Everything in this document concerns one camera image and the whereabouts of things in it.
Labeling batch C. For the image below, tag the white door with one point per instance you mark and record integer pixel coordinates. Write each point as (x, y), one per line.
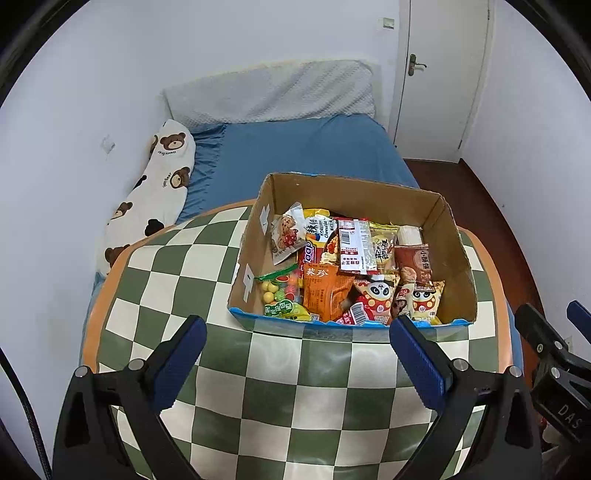
(443, 92)

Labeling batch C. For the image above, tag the long red white sachet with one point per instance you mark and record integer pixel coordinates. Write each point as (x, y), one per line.
(353, 247)

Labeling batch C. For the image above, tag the bear print pillow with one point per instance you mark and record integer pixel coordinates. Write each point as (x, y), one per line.
(152, 198)

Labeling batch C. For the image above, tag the white wall socket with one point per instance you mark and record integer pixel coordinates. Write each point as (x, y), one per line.
(108, 144)

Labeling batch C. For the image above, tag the brown snack packet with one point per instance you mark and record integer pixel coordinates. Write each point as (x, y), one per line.
(418, 263)

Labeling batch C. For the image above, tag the grey pillow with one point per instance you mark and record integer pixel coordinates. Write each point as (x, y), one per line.
(277, 92)

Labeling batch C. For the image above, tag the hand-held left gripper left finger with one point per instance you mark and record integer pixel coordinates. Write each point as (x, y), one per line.
(178, 364)

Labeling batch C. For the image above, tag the brown cardboard box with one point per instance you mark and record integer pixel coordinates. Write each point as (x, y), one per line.
(351, 194)

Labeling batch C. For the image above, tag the yellow red noodle packet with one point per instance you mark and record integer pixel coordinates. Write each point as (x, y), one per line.
(323, 230)

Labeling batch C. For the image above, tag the white light switch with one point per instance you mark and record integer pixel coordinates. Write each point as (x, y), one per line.
(387, 22)

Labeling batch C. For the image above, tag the yellow pastry packet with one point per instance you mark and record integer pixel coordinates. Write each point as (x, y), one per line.
(384, 247)

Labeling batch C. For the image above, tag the green candy packet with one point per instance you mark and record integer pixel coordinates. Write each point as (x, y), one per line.
(277, 295)

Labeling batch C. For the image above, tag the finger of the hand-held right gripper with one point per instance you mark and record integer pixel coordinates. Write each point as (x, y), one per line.
(581, 316)
(535, 327)

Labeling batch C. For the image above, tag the white striped packet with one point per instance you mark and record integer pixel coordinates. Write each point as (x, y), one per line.
(409, 235)

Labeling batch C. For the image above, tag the panda print snack packet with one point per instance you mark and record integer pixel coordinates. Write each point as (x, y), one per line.
(427, 302)
(376, 295)

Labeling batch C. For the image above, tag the blue bed sheet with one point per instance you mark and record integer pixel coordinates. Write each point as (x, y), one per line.
(314, 147)

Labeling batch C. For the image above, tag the orange snack packet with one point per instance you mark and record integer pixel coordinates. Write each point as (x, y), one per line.
(321, 290)

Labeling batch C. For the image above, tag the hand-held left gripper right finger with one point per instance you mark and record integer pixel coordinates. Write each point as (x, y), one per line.
(422, 364)

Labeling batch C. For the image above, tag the cookie packet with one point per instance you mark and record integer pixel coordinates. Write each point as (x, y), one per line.
(286, 233)

